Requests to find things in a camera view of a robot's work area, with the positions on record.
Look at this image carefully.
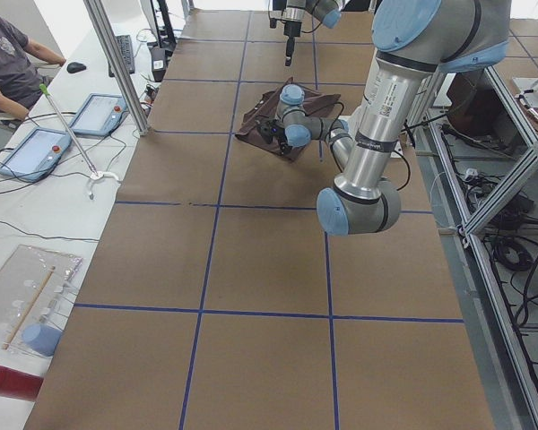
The black keyboard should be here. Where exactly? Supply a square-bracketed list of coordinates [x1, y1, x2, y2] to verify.
[116, 35, 135, 74]

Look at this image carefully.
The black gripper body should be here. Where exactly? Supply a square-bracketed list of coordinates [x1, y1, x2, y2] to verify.
[257, 119, 291, 155]
[283, 19, 300, 43]

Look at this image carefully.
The dark brown t-shirt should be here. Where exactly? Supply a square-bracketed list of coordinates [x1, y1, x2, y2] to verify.
[236, 80, 349, 161]

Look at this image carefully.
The aluminium frame rail structure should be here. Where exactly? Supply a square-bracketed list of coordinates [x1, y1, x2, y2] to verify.
[406, 67, 538, 429]

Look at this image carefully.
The lower teach pendant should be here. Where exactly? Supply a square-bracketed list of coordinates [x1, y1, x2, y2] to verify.
[0, 127, 71, 183]

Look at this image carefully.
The black computer mouse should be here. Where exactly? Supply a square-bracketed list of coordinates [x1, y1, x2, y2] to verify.
[66, 62, 87, 74]

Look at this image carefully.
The aluminium frame post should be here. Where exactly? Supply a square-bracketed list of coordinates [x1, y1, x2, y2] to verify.
[83, 0, 149, 136]

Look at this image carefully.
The light blue plastic cup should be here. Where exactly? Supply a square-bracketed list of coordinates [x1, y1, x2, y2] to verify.
[22, 323, 62, 357]

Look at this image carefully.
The teach pendant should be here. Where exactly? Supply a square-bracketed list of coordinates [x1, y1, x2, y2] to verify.
[0, 127, 71, 183]
[70, 93, 126, 138]

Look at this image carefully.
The upper teach pendant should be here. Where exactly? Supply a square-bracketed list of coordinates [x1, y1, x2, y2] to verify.
[70, 93, 126, 138]

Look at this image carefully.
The clear plastic bag with stick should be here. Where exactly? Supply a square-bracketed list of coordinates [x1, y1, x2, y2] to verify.
[0, 245, 82, 350]

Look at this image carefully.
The metal reacher grabber tool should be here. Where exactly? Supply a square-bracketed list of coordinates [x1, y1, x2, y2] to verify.
[39, 83, 121, 200]

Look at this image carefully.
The red cylinder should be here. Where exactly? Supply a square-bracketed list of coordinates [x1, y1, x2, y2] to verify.
[0, 365, 43, 401]

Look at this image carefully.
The seated person in grey shirt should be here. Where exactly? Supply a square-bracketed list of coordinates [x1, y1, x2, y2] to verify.
[0, 17, 65, 120]

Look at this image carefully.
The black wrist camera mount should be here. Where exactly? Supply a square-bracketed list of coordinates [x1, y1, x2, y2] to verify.
[268, 10, 283, 29]

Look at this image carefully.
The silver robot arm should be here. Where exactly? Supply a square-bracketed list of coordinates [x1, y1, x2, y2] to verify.
[275, 0, 511, 236]
[267, 0, 346, 67]

